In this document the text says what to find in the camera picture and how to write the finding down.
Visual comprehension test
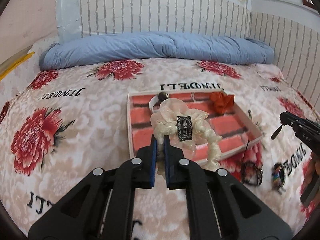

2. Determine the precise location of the blue rolled quilt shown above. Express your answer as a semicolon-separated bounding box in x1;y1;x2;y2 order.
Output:
39;31;274;71

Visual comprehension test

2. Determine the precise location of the yellow wooden bed rail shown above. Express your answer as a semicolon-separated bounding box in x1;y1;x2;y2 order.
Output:
0;46;35;80

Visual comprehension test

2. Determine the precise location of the person's right hand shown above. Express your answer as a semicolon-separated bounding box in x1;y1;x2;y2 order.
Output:
303;152;320;188

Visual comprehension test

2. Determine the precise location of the white tray brick-pattern bottom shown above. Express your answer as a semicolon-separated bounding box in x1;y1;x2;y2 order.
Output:
127;89;263;166

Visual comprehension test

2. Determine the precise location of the orange fabric scrunchie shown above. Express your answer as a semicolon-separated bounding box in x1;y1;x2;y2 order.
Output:
209;92;234;114

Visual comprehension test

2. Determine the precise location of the cream organza scrunchie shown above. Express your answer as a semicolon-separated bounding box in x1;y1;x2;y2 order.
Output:
150;98;222;175

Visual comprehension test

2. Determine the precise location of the clear plastic sheet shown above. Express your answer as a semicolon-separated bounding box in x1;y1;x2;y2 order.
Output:
55;0;81;43

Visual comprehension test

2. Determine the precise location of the black braided leather bracelet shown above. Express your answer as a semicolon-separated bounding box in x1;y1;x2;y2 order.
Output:
240;139;264;186

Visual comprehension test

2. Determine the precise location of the white band smart watch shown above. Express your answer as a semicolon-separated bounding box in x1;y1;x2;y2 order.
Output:
149;92;170;113

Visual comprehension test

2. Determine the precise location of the rainbow woven bracelet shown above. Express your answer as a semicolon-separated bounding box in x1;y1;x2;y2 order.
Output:
272;162;287;193

